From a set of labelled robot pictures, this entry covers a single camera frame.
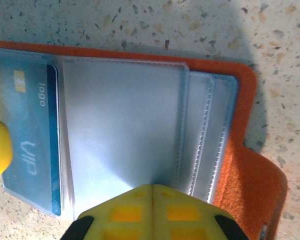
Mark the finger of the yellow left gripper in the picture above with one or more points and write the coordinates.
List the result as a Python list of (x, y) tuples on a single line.
[(0, 152)]

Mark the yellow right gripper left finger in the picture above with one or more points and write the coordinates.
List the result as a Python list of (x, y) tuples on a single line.
[(125, 217)]

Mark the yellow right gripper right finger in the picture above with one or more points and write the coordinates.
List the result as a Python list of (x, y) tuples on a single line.
[(185, 220)]

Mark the blue VIP card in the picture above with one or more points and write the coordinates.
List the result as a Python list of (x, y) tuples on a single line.
[(30, 112)]

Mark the orange card holder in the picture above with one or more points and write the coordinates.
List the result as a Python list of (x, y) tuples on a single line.
[(240, 175)]

